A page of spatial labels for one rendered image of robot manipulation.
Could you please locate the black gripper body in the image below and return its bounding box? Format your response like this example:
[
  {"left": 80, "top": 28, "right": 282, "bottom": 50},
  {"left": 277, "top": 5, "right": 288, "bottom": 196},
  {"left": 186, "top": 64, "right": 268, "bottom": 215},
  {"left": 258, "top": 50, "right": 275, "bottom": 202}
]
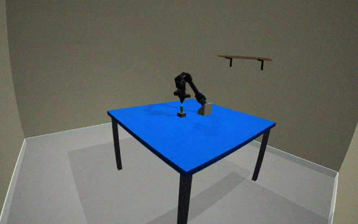
[{"left": 178, "top": 88, "right": 191, "bottom": 98}]

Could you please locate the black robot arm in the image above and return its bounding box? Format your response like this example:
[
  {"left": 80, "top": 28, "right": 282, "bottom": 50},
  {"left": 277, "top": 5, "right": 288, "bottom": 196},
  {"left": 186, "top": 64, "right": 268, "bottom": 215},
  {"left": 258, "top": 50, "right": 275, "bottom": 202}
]
[{"left": 174, "top": 72, "right": 206, "bottom": 106}]

